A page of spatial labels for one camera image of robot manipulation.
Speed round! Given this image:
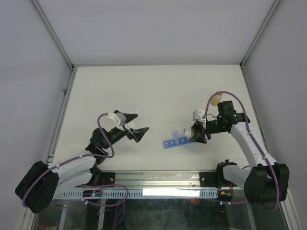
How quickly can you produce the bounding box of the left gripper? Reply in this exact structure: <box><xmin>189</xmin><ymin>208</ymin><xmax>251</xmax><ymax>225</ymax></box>
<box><xmin>103</xmin><ymin>113</ymin><xmax>148</xmax><ymax>150</ymax></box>

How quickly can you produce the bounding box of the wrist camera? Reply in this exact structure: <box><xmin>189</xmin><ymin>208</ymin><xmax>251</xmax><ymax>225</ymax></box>
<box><xmin>107</xmin><ymin>112</ymin><xmax>127</xmax><ymax>130</ymax></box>
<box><xmin>192</xmin><ymin>109</ymin><xmax>206</xmax><ymax>125</ymax></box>

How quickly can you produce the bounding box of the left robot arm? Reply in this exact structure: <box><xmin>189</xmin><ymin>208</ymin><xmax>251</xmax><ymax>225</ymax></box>
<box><xmin>14</xmin><ymin>110</ymin><xmax>149</xmax><ymax>214</ymax></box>

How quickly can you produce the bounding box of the aluminium mounting rail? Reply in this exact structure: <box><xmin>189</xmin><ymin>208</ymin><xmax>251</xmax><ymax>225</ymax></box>
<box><xmin>47</xmin><ymin>170</ymin><xmax>287</xmax><ymax>190</ymax></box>

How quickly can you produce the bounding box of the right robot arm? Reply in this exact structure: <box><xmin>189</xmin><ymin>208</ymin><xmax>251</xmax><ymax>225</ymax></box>
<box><xmin>184</xmin><ymin>101</ymin><xmax>290</xmax><ymax>204</ymax></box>

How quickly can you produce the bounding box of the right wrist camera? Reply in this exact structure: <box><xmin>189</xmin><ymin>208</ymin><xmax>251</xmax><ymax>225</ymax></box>
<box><xmin>192</xmin><ymin>109</ymin><xmax>206</xmax><ymax>125</ymax></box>

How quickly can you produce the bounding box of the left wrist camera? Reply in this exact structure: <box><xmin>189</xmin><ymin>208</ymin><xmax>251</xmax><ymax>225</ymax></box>
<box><xmin>107</xmin><ymin>112</ymin><xmax>127</xmax><ymax>130</ymax></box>

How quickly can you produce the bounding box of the amber glass pill jar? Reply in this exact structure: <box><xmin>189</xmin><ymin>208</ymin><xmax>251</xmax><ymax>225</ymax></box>
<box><xmin>210</xmin><ymin>91</ymin><xmax>223</xmax><ymax>107</ymax></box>

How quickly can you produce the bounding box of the blue weekly pill organizer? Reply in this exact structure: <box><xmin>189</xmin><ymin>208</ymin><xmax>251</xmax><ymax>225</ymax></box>
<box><xmin>163</xmin><ymin>130</ymin><xmax>192</xmax><ymax>149</ymax></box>

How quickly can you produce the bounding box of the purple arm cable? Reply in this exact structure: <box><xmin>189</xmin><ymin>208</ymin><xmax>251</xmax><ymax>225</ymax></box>
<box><xmin>22</xmin><ymin>113</ymin><xmax>129</xmax><ymax>209</ymax></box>
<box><xmin>200</xmin><ymin>91</ymin><xmax>281</xmax><ymax>211</ymax></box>

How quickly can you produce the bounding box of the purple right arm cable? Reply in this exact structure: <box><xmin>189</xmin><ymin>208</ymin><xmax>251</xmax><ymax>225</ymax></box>
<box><xmin>200</xmin><ymin>91</ymin><xmax>281</xmax><ymax>211</ymax></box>

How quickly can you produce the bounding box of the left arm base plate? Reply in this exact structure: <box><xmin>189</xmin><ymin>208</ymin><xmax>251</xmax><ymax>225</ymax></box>
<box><xmin>79</xmin><ymin>171</ymin><xmax>116</xmax><ymax>188</ymax></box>

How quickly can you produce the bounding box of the white pill bottle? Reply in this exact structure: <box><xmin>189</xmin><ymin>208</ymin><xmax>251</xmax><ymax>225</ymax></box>
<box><xmin>183</xmin><ymin>127</ymin><xmax>194</xmax><ymax>139</ymax></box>

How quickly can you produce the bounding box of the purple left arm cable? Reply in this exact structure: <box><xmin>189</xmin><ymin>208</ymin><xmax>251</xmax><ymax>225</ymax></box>
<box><xmin>22</xmin><ymin>113</ymin><xmax>129</xmax><ymax>209</ymax></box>

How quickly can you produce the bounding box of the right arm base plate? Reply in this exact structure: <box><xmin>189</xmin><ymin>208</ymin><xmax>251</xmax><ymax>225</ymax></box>
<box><xmin>199</xmin><ymin>171</ymin><xmax>246</xmax><ymax>189</ymax></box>

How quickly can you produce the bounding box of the slotted grey cable duct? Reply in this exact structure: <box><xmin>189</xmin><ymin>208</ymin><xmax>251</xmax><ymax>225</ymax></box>
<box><xmin>54</xmin><ymin>188</ymin><xmax>218</xmax><ymax>200</ymax></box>

